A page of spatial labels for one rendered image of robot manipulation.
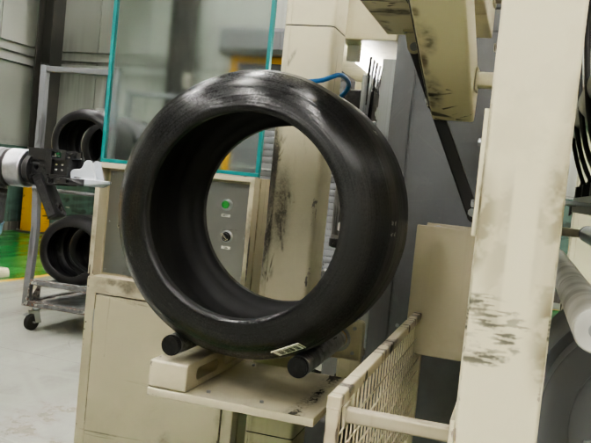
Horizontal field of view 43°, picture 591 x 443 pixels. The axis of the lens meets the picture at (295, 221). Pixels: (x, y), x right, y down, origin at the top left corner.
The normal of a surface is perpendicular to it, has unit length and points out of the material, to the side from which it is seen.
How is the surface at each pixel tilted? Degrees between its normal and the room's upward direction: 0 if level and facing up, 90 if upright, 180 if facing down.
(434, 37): 162
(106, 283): 90
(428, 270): 90
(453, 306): 90
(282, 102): 80
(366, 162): 69
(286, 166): 90
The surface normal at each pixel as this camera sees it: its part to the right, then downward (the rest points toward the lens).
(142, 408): -0.28, 0.04
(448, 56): -0.18, 0.95
